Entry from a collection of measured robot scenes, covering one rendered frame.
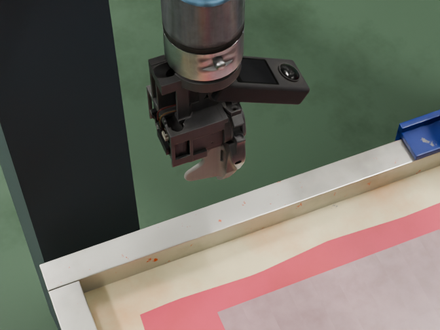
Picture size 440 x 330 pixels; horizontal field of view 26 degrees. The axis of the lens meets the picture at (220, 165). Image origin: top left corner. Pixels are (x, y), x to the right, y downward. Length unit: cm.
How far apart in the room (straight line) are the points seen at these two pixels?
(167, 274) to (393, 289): 27
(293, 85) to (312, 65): 164
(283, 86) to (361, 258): 31
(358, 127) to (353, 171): 129
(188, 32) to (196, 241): 38
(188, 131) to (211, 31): 14
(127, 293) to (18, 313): 110
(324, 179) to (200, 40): 41
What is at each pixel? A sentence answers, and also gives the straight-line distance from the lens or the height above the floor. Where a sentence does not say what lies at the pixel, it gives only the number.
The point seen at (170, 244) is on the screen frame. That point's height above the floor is 99.
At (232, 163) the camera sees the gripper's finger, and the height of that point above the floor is 115.
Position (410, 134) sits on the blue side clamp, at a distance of 124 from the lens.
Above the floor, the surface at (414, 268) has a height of 96.
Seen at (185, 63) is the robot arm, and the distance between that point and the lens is 87.
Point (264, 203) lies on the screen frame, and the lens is 118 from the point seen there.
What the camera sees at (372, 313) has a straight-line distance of 116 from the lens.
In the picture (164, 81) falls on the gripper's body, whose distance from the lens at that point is 90.
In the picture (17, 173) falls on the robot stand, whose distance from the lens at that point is 145.
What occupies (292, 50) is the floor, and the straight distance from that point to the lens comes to 265.
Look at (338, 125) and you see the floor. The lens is 250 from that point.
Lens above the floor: 199
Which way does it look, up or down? 56 degrees down
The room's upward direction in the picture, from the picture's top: straight up
